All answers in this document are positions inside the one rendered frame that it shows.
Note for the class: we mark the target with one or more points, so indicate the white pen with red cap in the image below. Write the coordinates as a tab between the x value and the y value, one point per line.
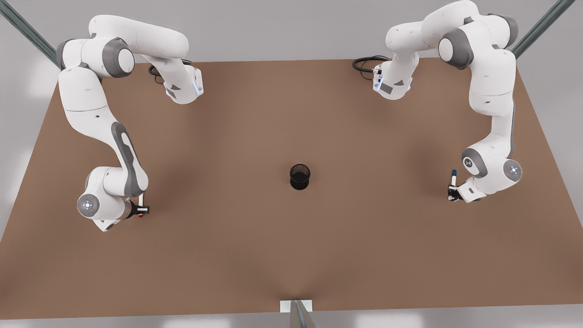
141	199

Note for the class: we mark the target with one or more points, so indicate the white pen with blue cap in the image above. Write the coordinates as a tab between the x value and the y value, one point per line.
453	178

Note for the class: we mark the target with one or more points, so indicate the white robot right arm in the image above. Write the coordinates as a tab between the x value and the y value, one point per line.
86	98

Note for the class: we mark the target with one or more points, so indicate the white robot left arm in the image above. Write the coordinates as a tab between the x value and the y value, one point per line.
494	84

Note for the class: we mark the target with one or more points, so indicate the black mesh pen cup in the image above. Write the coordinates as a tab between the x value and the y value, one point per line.
300	177

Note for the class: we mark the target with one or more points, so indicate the silver frame post with foot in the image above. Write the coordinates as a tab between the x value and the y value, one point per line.
300	314

